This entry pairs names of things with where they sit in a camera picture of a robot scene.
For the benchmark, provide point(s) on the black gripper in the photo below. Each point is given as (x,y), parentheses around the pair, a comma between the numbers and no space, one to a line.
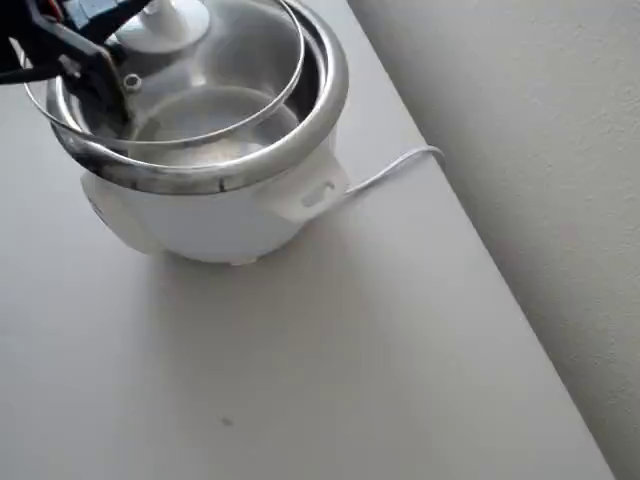
(75,50)

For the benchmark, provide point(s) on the glass lid with white knob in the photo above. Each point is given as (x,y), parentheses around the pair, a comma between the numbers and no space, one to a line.
(165,30)

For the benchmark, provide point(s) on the white round container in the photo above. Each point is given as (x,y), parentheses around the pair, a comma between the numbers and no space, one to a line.
(210,220)

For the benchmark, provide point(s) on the stainless steel inner pot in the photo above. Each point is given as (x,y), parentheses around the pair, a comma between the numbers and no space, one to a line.
(220,125)

